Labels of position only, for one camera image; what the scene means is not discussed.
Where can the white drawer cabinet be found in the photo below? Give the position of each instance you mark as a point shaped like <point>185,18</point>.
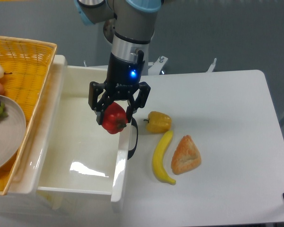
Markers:
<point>24,196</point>

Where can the white drawer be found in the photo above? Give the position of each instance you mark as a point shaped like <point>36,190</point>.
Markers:
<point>83,160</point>

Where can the grey round plate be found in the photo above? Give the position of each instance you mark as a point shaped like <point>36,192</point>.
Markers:
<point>12,130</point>

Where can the yellow bell pepper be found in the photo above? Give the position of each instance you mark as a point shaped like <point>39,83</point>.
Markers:
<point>158,122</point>

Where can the black drawer handle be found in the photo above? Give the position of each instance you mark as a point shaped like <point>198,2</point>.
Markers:
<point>134,139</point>

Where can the triangular bread pastry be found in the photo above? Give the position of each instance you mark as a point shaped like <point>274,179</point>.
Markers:
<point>186,156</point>

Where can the red bell pepper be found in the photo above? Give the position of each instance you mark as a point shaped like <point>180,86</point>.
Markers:
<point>115,119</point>

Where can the yellow banana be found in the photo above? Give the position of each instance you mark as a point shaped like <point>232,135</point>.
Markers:
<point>157,159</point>

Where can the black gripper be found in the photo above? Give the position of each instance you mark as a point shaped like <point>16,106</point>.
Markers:
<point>122,83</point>

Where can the yellow woven basket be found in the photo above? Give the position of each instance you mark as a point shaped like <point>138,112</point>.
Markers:
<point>30,62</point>

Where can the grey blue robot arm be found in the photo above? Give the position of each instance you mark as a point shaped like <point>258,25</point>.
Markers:
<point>134,22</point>

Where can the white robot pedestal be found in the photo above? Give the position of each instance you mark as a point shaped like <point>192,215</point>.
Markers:
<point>154,68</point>

